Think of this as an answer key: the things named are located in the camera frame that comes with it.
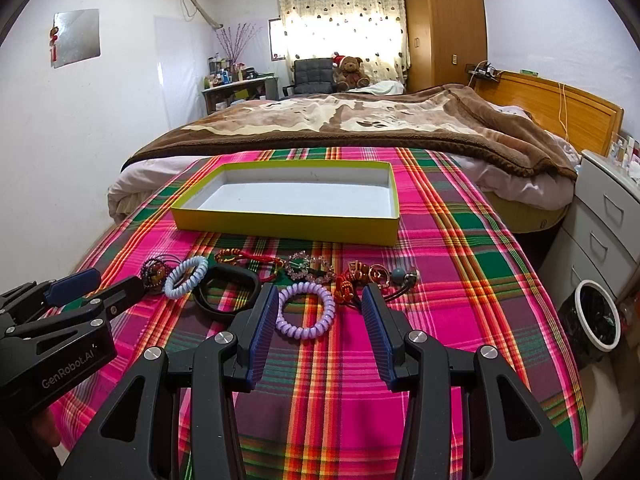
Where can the brown plush blanket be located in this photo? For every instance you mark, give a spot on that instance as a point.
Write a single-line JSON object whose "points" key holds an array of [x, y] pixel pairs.
{"points": [[451, 118]]}

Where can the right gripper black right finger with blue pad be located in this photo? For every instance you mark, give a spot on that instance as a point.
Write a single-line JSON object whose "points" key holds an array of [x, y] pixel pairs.
{"points": [[506, 433]]}

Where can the pink plaid cloth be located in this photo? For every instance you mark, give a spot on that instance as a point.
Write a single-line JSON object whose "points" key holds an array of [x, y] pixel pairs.
{"points": [[321, 410]]}

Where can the dark grey chair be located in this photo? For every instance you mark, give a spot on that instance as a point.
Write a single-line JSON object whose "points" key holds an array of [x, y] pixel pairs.
{"points": [[311, 76]]}

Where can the yellow-green shallow box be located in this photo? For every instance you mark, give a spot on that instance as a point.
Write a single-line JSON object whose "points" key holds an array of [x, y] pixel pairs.
{"points": [[337, 201]]}

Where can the wooden wardrobe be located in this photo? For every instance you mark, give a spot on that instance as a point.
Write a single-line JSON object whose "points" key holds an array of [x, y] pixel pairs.
{"points": [[446, 39]]}

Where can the cluttered wooden desk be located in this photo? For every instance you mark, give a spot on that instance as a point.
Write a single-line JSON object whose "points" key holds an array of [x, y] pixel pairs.
{"points": [[226, 87]]}

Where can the brown teddy bear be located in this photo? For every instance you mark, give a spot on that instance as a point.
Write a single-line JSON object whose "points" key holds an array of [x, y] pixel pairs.
{"points": [[348, 73]]}

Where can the silver wall poster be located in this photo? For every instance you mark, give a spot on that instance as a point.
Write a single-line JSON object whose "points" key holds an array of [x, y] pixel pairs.
{"points": [[74, 37]]}

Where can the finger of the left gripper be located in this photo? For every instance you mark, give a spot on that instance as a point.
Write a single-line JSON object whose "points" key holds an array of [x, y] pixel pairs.
{"points": [[56, 293], [113, 300]]}

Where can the purple dried branches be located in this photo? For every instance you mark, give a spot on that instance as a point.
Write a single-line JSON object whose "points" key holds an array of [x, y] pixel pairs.
{"points": [[235, 39]]}

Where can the white drawer nightstand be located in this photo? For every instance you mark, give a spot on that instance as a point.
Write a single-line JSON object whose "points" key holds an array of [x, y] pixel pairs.
{"points": [[598, 239]]}

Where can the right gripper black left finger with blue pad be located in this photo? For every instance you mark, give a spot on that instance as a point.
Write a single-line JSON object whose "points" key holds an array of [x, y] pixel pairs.
{"points": [[135, 433]]}

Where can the black elastic teal bead tie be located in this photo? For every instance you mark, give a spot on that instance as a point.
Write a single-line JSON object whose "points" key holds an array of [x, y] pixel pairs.
{"points": [[404, 281]]}

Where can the wooden headboard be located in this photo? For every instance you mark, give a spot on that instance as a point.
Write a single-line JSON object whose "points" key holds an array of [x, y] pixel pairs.
{"points": [[584, 120]]}

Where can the patterned window curtain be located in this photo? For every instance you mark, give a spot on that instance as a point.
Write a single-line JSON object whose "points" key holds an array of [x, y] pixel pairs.
{"points": [[373, 30]]}

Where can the black trash bin white rim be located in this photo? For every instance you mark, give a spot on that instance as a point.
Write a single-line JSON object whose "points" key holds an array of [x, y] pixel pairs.
{"points": [[591, 323]]}

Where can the gold ring bangle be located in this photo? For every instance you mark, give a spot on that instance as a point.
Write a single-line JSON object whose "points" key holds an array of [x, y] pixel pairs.
{"points": [[379, 275]]}

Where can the white bed sheet mattress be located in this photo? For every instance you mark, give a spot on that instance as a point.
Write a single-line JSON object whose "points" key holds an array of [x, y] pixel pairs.
{"points": [[137, 182]]}

